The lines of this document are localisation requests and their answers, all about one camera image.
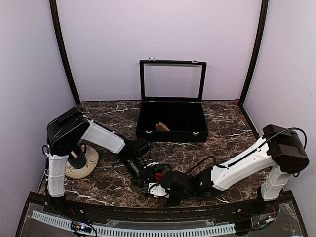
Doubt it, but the white slotted cable duct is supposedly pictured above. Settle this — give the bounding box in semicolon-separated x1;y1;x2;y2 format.
31;211;236;237

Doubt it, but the black glass-lid display case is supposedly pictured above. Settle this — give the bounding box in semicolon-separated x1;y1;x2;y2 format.
136;57;208;143

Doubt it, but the right black frame post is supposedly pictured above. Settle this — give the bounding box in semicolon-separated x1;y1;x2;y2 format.
239;0;269;104

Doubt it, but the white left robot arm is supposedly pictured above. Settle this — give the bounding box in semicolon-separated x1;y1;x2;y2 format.
46;107;155;215

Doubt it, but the tan brown sock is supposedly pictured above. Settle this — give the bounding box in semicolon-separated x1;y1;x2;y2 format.
156;122;170;131

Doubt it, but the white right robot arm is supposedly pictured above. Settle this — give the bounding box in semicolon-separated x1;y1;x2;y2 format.
158;124;309;214

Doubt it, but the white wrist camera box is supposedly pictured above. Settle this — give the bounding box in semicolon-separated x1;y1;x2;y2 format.
148;182;169;198

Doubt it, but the left black frame post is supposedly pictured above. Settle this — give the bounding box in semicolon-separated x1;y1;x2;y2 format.
49;0;81;106

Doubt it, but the red orange argyle sock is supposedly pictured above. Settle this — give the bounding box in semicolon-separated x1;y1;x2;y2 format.
155;173;163;182

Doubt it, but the dark blue mug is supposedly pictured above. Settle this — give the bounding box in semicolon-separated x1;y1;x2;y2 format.
68;144;87;169

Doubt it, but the black frame post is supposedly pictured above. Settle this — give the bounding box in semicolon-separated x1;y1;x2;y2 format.
49;0;81;106
239;0;269;104

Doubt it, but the cream branch-pattern plate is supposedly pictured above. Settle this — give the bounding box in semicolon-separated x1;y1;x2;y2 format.
66;145;99;179

